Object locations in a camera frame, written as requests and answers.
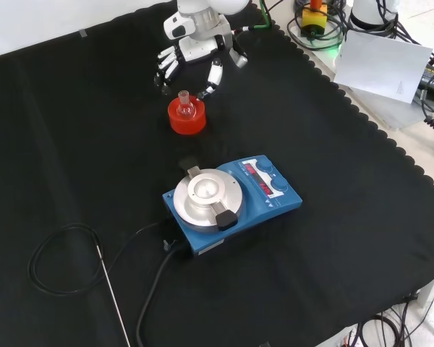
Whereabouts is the orange flask support ring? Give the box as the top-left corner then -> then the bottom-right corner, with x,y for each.
167,95 -> 207,136

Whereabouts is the thin black probe cable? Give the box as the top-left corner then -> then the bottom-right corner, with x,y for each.
27,220 -> 167,294

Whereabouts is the yellow stop button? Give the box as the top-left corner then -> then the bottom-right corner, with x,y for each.
300,0 -> 328,38

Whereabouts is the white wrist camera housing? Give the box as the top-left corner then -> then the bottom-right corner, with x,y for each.
163,13 -> 195,41

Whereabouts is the pale board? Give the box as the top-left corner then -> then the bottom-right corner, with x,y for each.
333,29 -> 434,106

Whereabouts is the black bench cloth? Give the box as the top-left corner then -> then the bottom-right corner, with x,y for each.
0,0 -> 434,347

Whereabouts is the clear round-bottom flask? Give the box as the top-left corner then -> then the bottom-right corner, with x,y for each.
176,90 -> 195,121

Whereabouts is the blue-base heater with steel plate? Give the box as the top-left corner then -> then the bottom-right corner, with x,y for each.
161,154 -> 304,259

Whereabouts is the thick black power cable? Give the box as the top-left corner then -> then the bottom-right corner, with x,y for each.
135,245 -> 189,347

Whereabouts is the steel temperature probe rod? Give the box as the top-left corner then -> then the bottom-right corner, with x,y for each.
96,244 -> 132,347

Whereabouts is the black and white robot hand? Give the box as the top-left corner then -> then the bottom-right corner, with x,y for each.
153,12 -> 249,101

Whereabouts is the black stop button cable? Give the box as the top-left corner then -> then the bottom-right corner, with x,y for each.
286,0 -> 349,52

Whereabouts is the black floor cable bundle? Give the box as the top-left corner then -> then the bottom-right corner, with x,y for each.
341,299 -> 434,347

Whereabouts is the black orange green hand cable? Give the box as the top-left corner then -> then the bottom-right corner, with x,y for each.
232,0 -> 276,36

